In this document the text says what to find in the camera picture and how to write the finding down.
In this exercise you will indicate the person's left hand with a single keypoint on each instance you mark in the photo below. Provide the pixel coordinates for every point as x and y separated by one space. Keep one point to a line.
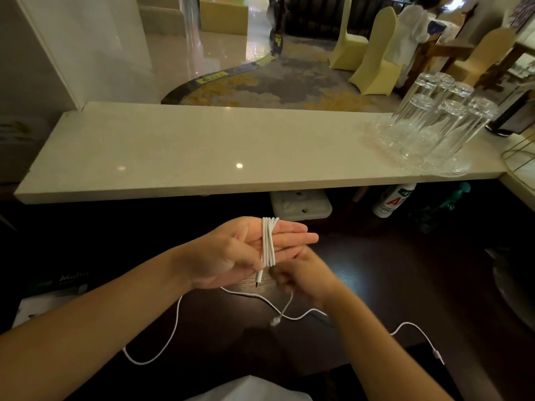
221 258

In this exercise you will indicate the person's right hand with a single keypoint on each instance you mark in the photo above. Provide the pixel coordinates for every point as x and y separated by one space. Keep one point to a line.
311 277

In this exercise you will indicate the person's left fingers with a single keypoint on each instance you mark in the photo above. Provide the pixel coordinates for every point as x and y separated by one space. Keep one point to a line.
292 240

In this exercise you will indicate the person's right fingers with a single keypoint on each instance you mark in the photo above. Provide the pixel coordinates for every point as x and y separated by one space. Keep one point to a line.
286 273

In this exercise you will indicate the person's left forearm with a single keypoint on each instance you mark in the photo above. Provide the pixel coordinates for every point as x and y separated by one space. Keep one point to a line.
96 325

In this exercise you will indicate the person's right forearm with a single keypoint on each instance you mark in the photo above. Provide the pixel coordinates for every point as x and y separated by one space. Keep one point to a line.
376 354

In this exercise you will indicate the white power socket box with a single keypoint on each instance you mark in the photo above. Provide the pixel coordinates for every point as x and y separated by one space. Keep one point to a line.
300 204

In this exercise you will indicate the white spray can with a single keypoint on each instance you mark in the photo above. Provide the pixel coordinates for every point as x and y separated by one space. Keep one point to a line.
393 201

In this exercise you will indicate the person's white shirt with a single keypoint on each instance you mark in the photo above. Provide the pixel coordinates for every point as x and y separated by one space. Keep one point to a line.
250 390

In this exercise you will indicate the patterned grey yellow carpet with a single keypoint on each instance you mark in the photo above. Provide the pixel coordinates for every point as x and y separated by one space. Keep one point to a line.
284 85

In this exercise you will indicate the teal bottle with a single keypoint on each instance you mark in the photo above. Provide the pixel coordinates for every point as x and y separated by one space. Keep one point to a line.
447 201

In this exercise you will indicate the group of clear drinking glasses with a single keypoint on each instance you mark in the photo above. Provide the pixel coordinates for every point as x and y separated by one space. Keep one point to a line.
439 125

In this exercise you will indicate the yellow covered chair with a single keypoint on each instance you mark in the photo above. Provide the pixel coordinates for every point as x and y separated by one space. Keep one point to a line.
485 54
349 45
378 62

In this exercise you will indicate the dark sofa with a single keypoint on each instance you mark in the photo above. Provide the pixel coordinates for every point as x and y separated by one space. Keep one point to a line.
326 14

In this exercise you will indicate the grey round plate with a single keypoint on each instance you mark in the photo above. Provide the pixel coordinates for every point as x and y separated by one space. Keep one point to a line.
516 290

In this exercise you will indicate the beige ottoman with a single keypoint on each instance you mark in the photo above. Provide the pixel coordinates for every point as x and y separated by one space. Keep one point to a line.
225 15

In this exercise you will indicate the dark cardboard box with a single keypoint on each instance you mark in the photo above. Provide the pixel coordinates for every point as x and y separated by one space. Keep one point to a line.
50 292

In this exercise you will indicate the white garment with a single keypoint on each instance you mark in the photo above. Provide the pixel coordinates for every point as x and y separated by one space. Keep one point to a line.
411 33

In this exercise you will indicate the brown wooden table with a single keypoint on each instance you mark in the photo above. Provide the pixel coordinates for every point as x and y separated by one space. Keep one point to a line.
443 47

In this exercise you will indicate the black stand sign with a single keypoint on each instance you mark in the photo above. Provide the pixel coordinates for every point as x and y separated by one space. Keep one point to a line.
512 114

